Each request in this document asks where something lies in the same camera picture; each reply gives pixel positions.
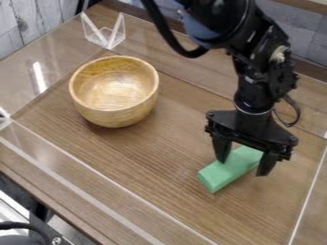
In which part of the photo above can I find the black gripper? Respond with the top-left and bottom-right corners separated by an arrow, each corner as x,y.
206,109 -> 300,177

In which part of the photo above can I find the green rectangular block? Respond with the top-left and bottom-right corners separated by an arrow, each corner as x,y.
198,146 -> 264,193

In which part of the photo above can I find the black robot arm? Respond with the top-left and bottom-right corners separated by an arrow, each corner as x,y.
177,0 -> 300,176

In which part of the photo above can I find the wooden bowl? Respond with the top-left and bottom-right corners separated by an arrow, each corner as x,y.
70,56 -> 161,128

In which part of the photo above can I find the clear acrylic corner bracket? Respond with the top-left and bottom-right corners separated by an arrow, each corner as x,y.
81,12 -> 127,50

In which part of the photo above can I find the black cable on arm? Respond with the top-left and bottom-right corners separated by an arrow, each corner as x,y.
139,0 -> 213,59

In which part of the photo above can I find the black stand with cable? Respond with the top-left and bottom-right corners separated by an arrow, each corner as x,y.
0,213 -> 67,245

